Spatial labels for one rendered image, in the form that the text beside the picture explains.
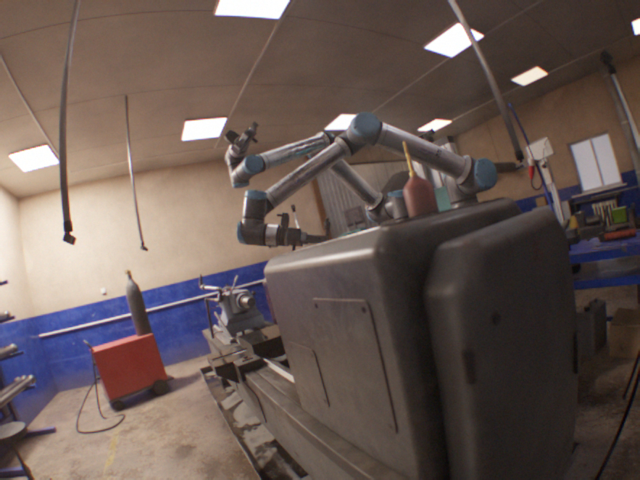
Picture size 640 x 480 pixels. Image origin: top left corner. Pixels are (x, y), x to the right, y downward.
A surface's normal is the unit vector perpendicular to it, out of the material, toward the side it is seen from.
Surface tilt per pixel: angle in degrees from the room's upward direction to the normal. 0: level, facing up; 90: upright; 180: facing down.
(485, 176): 92
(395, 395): 90
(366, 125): 86
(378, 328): 90
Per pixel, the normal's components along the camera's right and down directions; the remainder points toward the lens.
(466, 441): -0.85, 0.20
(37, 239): 0.47, -0.14
